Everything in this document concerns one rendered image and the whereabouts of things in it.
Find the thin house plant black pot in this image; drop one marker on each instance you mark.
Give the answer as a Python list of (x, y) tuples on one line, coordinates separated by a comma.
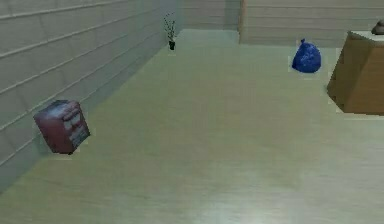
[(171, 36)]

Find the blue tied bag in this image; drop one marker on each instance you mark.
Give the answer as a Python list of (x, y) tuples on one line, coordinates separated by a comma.
[(306, 58)]

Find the dark red box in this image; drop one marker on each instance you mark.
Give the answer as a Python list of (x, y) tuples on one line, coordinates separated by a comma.
[(61, 126)]

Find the brown wooden cabinet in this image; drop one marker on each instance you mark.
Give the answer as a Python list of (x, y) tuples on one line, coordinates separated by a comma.
[(361, 73)]

